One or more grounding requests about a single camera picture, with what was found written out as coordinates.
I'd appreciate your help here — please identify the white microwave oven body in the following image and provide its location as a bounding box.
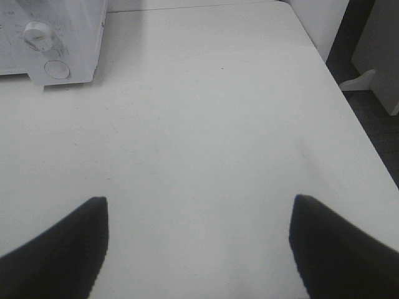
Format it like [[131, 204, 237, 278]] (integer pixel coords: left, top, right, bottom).
[[1, 1, 108, 86]]

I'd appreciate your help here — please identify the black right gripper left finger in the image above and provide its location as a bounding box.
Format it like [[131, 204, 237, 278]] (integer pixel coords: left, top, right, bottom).
[[1, 197, 108, 298]]

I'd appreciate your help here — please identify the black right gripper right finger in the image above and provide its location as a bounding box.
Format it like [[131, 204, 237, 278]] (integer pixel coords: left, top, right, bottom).
[[289, 194, 398, 298]]

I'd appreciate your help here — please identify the round white door button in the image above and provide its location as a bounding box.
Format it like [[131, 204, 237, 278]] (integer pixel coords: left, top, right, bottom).
[[44, 60, 70, 80]]

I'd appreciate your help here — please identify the white cabinet beside table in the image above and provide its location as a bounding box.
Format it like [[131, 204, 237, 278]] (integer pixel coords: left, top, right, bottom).
[[339, 1, 398, 116]]

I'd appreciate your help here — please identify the lower white timer knob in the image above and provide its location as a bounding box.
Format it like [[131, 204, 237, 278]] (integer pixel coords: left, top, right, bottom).
[[23, 21, 56, 52]]

